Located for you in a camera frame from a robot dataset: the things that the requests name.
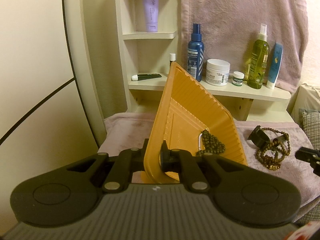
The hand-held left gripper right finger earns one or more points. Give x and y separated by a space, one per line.
166 156

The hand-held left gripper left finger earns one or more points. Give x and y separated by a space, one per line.
136 155

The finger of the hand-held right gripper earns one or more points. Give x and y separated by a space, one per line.
305 155

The orange plastic tray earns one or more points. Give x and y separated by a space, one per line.
185 110

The grey checked pillow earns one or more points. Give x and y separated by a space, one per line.
312 127

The lilac fleece blanket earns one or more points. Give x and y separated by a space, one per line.
282 185

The cream pillow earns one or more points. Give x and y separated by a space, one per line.
307 97

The black tube white cap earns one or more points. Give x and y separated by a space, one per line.
147 76

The blue and white tube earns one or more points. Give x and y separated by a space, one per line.
274 65

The lip balm stick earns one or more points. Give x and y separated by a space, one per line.
172 58

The white cream jar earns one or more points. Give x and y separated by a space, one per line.
217 72

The cream wooden shelf unit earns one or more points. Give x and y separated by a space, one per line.
130 55

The small green-label jar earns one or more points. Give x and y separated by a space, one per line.
238 79

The green spray bottle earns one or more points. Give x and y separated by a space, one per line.
258 62

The blue spray bottle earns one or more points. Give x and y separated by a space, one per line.
195 55

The lilac tube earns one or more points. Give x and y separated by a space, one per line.
150 10

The hanging lilac towel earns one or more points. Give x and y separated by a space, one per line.
230 17

